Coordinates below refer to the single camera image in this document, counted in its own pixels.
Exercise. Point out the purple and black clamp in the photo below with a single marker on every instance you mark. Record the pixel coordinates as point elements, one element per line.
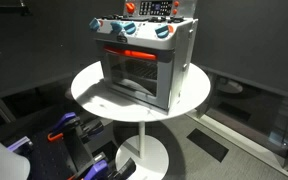
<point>65,120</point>
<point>19,144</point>
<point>97,170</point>

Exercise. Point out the black burner grate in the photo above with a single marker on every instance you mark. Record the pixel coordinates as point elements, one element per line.
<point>165,19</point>
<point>112,17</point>

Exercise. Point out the orange clamp lever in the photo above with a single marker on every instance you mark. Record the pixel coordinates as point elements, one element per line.
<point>54,136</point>

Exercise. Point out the round orange stove button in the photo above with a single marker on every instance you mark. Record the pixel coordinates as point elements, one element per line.
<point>174,11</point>
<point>176,3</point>

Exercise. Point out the blue stove knob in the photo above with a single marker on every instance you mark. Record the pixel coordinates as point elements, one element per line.
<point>94,24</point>
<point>130,28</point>
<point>162,31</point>
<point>116,27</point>

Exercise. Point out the black stove keypad panel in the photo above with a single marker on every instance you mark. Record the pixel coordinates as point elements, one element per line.
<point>155,7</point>

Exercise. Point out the round white pedestal table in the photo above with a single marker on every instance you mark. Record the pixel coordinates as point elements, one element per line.
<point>190,93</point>

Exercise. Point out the black mounting board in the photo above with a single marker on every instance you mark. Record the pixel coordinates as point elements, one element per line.
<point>54,160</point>

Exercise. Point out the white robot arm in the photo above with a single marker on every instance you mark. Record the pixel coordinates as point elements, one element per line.
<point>0,163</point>

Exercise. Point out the orange stove knob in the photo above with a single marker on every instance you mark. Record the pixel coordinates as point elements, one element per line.
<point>130,7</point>

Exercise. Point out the grey toy stove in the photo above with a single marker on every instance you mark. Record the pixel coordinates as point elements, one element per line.
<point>170,63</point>

